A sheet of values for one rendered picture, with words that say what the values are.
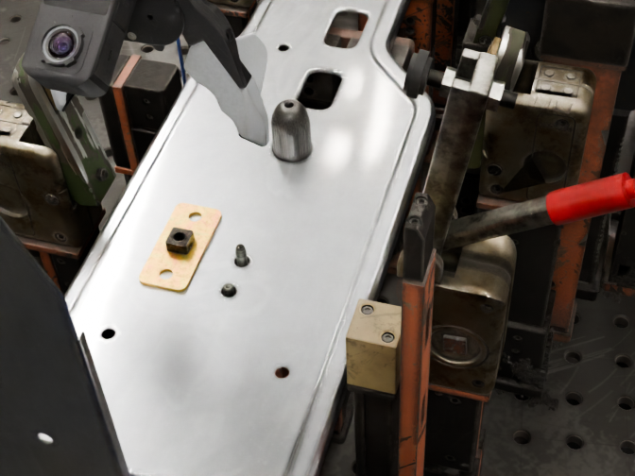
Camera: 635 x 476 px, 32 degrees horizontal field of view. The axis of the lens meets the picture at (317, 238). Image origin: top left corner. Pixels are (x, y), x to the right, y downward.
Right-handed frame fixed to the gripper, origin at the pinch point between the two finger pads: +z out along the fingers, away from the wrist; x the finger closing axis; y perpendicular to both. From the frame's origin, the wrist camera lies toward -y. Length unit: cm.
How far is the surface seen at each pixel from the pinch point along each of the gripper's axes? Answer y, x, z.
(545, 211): -0.8, -26.5, -0.3
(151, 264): -2.2, 1.3, 11.2
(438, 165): -1.9, -19.8, -3.6
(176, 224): 2.1, 1.1, 11.1
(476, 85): -1.5, -21.6, -9.9
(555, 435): 11, -30, 41
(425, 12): 45, -9, 20
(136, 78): 18.9, 11.6, 12.2
